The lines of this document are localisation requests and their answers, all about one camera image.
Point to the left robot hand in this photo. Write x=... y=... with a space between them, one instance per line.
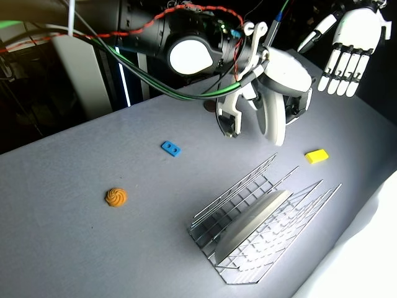
x=359 y=28

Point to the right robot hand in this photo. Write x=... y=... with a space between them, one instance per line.
x=288 y=74

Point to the white plate with print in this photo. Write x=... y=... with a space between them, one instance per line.
x=274 y=124

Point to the smudged white plate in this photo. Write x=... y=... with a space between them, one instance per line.
x=254 y=217

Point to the brown round sandwich cookie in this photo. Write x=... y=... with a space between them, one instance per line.
x=209 y=106

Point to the yellow wooden block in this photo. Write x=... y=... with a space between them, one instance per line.
x=316 y=156

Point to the blue block with two holes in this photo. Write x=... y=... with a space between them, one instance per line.
x=171 y=149

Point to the white robot torso column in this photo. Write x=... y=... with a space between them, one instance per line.
x=80 y=77

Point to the orange swirl cookie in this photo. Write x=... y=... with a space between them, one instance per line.
x=116 y=197

